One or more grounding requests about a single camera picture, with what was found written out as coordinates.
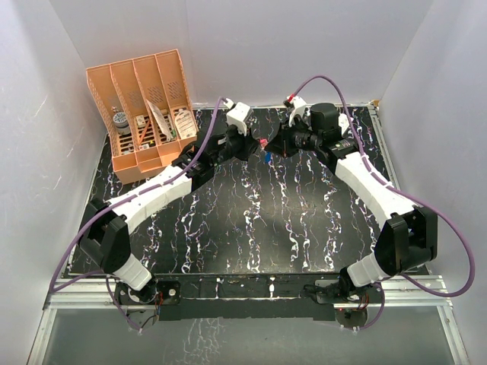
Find orange perforated file organizer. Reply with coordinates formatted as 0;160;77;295
86;49;196;184

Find white packaged card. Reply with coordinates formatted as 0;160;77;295
147;100;177;141

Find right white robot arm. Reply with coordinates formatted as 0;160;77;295
265;97;438;302

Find grey round canister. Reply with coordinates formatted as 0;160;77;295
112;106;130;135

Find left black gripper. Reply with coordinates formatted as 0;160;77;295
211;122;258;167

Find white red small box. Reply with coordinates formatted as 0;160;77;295
338;113;350;138

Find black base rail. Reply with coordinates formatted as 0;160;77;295
112;273;385;326

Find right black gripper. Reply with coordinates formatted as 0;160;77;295
266;116;321;159

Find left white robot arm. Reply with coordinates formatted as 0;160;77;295
77;125;260;303

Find small white beige box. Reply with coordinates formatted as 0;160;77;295
135;115;146;128

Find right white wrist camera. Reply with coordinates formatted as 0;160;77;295
283;94;307;128

